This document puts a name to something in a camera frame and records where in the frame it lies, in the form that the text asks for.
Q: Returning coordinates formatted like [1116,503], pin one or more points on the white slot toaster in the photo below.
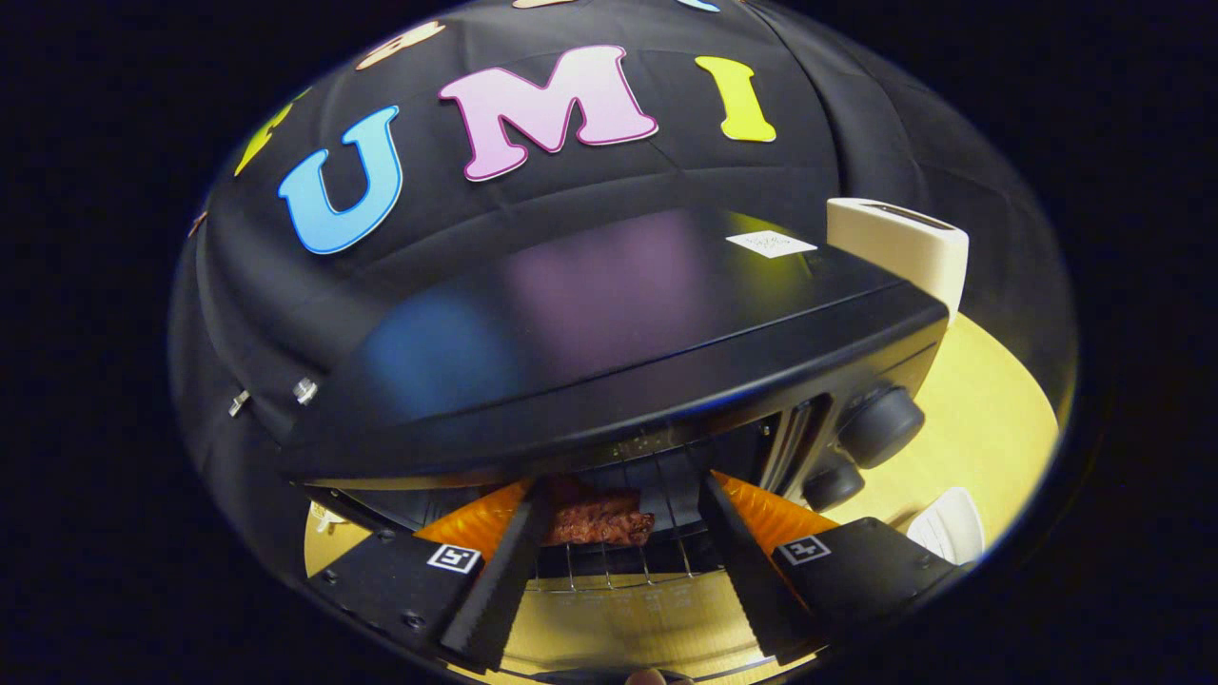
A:
[904,252]

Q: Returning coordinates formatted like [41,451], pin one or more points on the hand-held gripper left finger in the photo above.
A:
[500,576]

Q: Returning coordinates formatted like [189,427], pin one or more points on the black backdrop cloth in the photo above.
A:
[809,124]

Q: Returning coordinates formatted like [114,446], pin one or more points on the red cloth clip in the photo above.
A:
[196,225]

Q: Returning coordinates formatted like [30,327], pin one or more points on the small white plate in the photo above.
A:
[952,528]

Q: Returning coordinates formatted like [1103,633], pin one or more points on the silver cloth clip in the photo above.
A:
[238,403]

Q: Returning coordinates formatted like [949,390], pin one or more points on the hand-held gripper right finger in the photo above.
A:
[747,571]

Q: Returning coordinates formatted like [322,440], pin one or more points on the brown grilled meat strip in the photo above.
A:
[599,523]

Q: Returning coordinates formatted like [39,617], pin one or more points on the black toaster oven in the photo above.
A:
[618,323]

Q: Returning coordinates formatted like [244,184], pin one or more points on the silver cap shaker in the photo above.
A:
[304,391]

